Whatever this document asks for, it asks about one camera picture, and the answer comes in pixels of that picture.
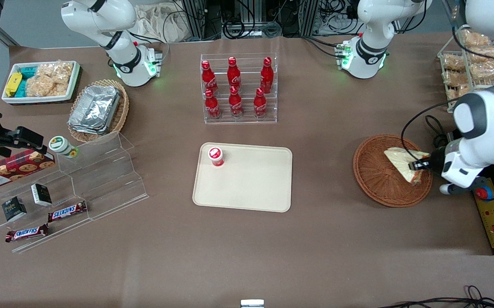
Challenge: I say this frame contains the red cola bottle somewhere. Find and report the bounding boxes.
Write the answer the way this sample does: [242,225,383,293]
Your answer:
[201,60,219,95]
[254,88,268,118]
[227,57,242,90]
[260,57,274,94]
[229,86,244,118]
[205,89,221,120]

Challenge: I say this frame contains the teal snack packet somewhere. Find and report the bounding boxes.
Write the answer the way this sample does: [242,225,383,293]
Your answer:
[17,66,39,98]

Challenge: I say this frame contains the oval light wicker basket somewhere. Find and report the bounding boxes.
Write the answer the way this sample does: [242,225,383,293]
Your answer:
[67,79,130,143]

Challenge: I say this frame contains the stacked aluminium foil containers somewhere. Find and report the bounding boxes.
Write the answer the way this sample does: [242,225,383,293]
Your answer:
[68,85,122,136]

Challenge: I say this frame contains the white rectangular plastic bin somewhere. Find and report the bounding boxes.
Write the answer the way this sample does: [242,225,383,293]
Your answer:
[2,61,81,105]

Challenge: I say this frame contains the black cable at table edge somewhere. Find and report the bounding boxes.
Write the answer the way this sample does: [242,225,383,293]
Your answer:
[378,285,494,308]

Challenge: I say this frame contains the coiled black cable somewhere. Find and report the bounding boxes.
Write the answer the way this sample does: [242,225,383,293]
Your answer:
[223,18,246,40]

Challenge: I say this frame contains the Snickers chocolate bar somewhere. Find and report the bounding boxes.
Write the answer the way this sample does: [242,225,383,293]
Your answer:
[48,201,88,223]
[5,224,49,243]

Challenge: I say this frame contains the clear acrylic bottle rack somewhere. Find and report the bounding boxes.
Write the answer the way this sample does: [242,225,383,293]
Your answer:
[200,53,278,125]

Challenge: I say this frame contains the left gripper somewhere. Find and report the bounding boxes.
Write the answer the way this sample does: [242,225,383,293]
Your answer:
[409,145,481,190]

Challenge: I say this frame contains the red cookie box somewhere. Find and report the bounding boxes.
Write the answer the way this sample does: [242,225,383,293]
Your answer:
[0,149,56,191]

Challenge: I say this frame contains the crumpled beige cloth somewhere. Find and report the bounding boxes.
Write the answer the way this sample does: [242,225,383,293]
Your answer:
[132,3,187,44]

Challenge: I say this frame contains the clear acrylic stepped display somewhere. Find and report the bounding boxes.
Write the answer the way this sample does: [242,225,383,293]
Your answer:
[0,130,149,254]

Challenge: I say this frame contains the triangular sandwich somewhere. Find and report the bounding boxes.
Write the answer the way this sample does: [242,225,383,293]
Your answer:
[384,147,432,186]

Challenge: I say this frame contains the aluminium profile frame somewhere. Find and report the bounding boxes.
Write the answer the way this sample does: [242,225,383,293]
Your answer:
[181,0,223,41]

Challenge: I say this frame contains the green white lidded jar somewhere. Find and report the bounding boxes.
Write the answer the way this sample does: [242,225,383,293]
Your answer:
[49,136,79,159]

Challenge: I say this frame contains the round brown wicker basket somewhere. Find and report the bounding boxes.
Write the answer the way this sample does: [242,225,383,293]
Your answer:
[353,134,433,208]

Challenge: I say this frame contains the small black carton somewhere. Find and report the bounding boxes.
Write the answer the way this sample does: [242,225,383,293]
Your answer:
[31,183,53,207]
[2,196,28,222]

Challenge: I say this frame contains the white wire rack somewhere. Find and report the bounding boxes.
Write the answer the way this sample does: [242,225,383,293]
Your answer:
[437,25,494,114]

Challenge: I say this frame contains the yellow snack packet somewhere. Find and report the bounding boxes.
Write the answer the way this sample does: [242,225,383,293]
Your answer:
[5,72,23,97]

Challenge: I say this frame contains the black power cable with plug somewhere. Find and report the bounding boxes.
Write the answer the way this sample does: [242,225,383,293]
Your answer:
[425,115,455,148]

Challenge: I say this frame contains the clear bag of crackers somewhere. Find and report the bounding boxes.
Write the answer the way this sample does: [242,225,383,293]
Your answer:
[26,61,73,98]

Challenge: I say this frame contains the beige plastic tray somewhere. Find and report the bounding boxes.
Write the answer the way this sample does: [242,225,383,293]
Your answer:
[192,142,293,213]

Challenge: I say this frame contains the red white lidded cup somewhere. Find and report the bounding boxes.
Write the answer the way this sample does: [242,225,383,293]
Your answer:
[208,146,225,168]

